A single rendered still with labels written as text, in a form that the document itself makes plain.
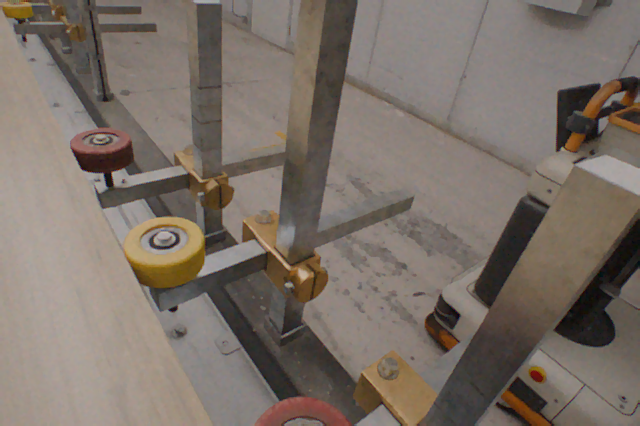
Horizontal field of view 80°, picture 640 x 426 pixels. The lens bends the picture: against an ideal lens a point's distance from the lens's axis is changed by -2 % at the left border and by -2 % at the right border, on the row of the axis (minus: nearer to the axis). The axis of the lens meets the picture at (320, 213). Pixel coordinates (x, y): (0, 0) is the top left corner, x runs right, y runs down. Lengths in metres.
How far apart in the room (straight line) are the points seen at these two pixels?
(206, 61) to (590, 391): 1.26
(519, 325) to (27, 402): 0.33
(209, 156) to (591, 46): 2.66
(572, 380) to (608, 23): 2.18
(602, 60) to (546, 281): 2.77
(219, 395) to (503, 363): 0.44
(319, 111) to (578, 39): 2.74
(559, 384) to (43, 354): 1.25
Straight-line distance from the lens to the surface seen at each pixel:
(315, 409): 0.31
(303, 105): 0.38
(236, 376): 0.66
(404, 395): 0.43
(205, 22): 0.57
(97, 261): 0.43
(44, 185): 0.56
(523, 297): 0.28
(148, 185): 0.68
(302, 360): 0.58
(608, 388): 1.43
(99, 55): 1.32
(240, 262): 0.49
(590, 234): 0.24
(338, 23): 0.36
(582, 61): 3.03
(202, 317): 0.73
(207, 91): 0.60
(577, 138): 1.23
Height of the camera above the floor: 1.18
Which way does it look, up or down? 35 degrees down
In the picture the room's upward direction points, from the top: 10 degrees clockwise
